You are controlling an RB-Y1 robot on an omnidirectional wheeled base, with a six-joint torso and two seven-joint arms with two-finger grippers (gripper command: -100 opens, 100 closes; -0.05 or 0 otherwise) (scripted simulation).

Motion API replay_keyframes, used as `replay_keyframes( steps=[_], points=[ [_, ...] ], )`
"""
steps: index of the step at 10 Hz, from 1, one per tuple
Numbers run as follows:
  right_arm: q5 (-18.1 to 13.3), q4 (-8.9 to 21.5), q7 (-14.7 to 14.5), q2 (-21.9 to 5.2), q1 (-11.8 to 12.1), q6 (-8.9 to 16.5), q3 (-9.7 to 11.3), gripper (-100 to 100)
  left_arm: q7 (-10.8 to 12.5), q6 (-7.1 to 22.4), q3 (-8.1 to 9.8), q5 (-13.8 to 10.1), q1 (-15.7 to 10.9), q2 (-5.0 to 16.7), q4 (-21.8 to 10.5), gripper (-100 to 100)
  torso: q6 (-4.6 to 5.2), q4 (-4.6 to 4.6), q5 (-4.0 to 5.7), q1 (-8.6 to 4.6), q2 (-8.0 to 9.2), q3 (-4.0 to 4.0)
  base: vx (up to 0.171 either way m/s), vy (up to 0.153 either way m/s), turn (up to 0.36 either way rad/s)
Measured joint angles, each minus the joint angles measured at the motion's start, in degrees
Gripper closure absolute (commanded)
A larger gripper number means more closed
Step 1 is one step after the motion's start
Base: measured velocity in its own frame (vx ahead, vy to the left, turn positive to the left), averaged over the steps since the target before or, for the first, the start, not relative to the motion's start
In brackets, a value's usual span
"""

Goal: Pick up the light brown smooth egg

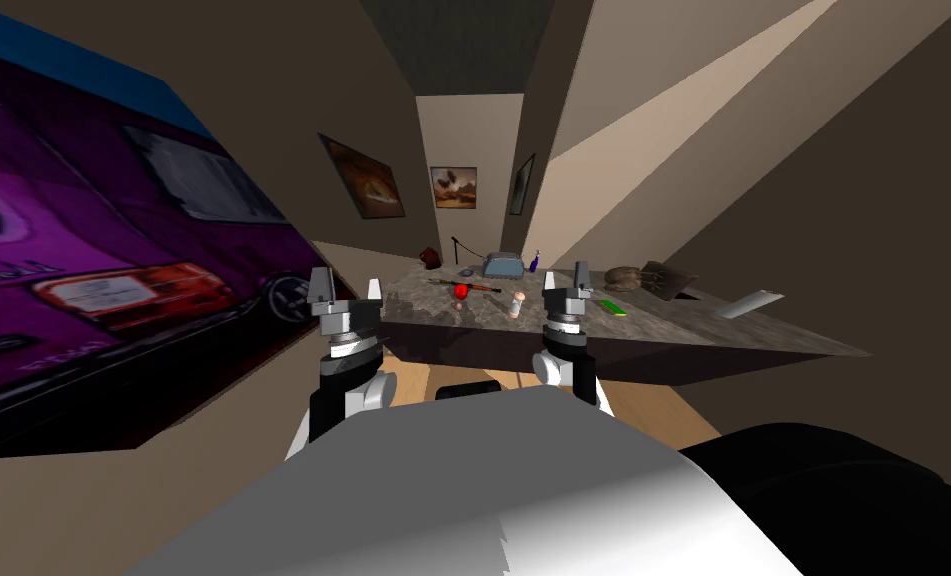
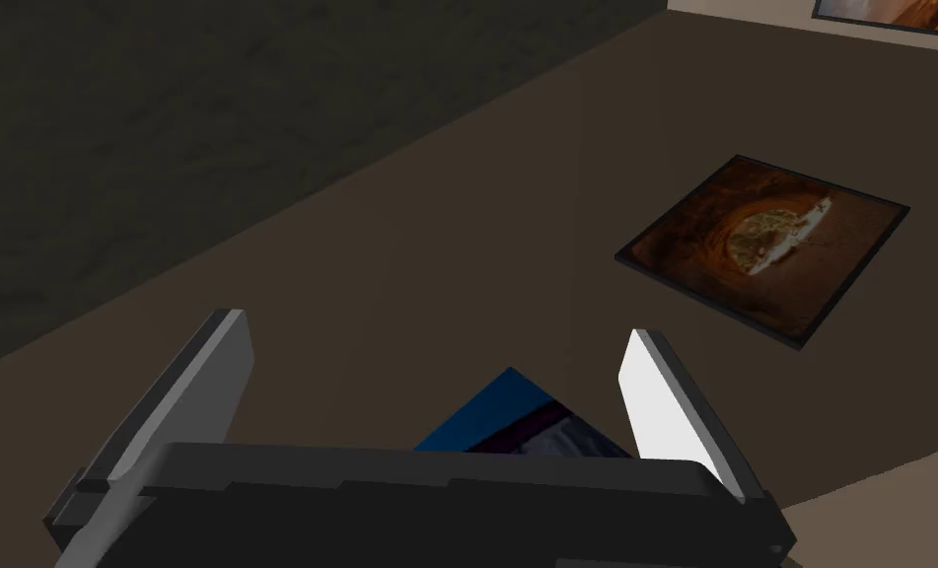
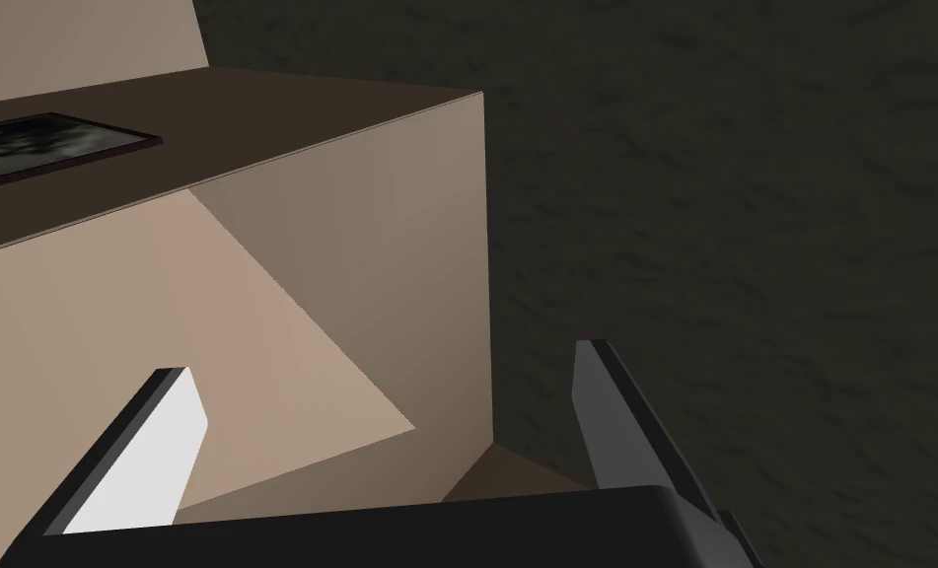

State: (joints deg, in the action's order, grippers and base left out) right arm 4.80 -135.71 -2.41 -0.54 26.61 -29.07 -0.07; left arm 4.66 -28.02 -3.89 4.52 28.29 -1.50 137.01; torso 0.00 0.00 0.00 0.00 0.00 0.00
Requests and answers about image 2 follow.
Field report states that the brown framed wall picture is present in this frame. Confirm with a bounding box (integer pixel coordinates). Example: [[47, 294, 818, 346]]
[[613, 153, 912, 352]]

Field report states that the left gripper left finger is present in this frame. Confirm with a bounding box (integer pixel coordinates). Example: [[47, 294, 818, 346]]
[[56, 308, 256, 568]]

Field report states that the blue framed wall picture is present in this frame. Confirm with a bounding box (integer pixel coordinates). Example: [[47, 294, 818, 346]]
[[412, 365, 634, 460]]

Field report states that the orange framed wall picture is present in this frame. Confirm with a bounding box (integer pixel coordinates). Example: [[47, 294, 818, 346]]
[[811, 0, 938, 40]]

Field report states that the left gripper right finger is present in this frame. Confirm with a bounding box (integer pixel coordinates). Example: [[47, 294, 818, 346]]
[[617, 327, 749, 506]]

